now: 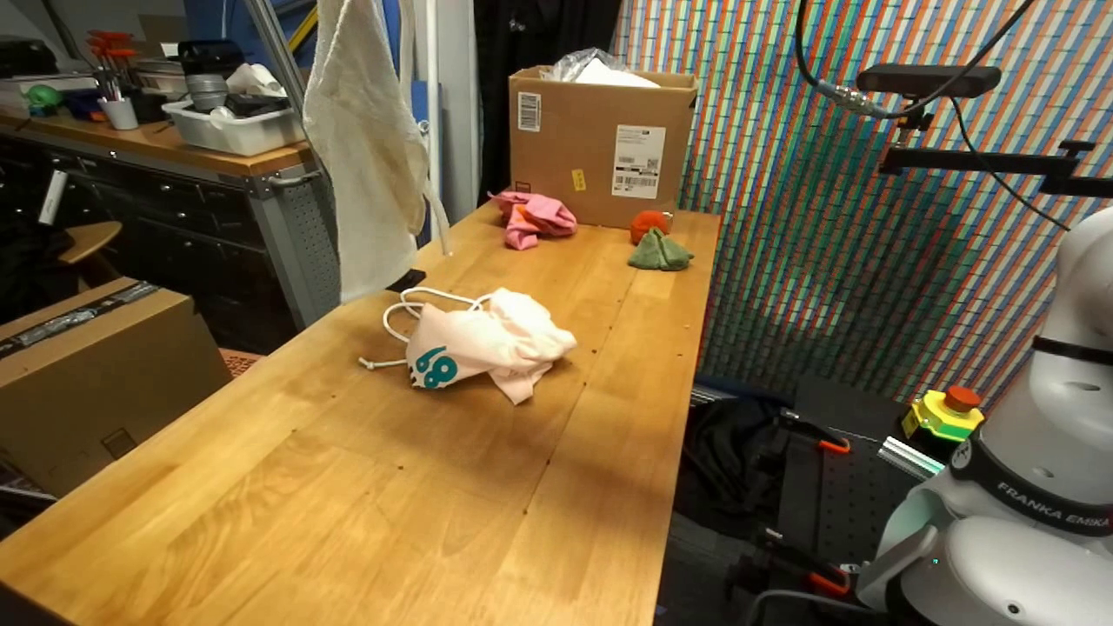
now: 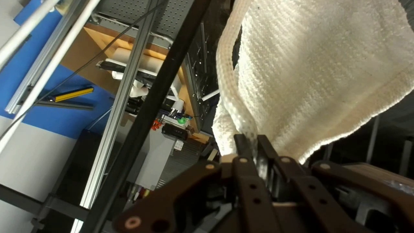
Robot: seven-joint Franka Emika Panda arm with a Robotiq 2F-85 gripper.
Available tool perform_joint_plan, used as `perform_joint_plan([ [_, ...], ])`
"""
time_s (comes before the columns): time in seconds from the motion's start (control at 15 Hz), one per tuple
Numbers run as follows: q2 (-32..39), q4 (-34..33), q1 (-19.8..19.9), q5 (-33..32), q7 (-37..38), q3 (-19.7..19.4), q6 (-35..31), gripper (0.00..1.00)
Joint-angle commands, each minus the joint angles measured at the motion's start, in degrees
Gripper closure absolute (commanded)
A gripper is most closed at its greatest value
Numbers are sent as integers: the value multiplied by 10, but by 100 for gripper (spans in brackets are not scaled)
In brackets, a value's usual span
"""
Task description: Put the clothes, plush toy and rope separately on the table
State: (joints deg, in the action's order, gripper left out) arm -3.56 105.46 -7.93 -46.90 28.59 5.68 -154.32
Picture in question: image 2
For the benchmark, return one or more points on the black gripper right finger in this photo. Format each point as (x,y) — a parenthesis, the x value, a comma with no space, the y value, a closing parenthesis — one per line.
(321,202)

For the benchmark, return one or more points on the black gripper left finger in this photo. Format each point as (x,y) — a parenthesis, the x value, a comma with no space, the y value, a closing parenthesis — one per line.
(253,202)

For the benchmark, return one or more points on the white knit towel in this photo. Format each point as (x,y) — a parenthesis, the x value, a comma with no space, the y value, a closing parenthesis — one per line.
(310,65)

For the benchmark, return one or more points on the black vertical pole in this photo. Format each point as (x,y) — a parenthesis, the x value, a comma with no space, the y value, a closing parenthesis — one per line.
(150,108)

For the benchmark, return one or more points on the yellow black hand tool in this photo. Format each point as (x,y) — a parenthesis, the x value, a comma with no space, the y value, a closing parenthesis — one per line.
(72,94)

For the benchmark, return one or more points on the blue board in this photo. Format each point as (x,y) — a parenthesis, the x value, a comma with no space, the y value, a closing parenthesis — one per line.
(51,121)

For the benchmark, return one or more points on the workbench with wooden top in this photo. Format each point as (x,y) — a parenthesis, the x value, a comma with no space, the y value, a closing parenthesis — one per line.
(98,43)

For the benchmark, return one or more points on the white metal rod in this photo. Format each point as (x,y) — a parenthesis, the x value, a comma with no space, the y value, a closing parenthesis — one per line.
(26,30)
(51,60)

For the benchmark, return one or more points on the aluminium extrusion rail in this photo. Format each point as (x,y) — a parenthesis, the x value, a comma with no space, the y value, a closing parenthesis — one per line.
(114,130)

